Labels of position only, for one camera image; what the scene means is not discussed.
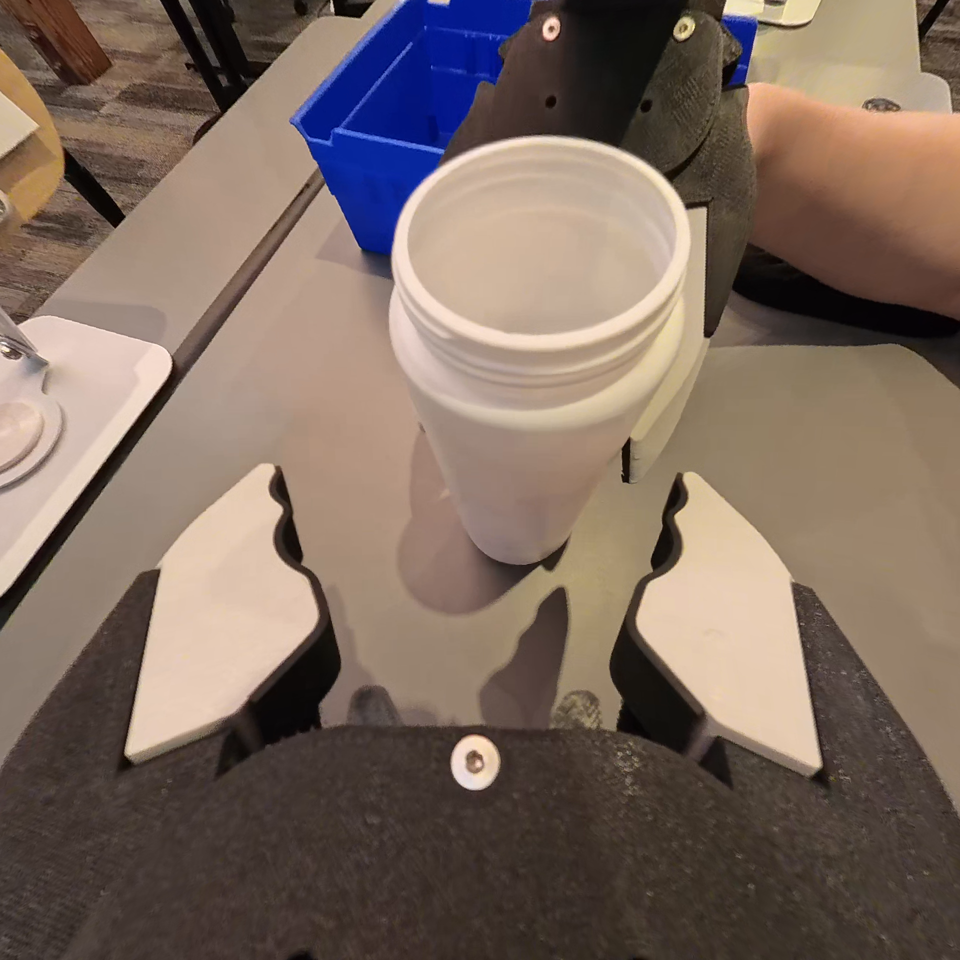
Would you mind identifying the wooden post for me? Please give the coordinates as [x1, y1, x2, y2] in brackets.
[3, 0, 114, 85]

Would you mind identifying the black metal table frame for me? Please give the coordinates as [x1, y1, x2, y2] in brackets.
[157, 0, 256, 114]

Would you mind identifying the white stand base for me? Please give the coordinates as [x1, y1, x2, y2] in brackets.
[0, 315, 174, 597]

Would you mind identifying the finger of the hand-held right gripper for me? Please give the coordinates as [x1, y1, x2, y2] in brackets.
[621, 322, 712, 485]

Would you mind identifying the printed instruction sheet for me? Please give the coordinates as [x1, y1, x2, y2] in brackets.
[0, 90, 39, 162]

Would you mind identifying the blue plastic bin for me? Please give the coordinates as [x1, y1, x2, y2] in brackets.
[290, 0, 759, 255]

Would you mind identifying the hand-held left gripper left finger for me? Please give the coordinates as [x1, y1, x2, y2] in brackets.
[123, 463, 342, 766]

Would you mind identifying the person's right forearm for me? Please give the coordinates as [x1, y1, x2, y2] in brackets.
[746, 81, 960, 320]

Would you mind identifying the wooden document board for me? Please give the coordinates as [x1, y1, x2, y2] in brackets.
[0, 48, 67, 226]

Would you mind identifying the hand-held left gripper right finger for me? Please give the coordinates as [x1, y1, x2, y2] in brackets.
[611, 472, 825, 777]

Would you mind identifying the white plastic bottle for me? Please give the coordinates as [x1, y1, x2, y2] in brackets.
[388, 135, 693, 565]

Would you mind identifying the document stand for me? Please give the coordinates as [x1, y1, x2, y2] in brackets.
[753, 0, 825, 29]

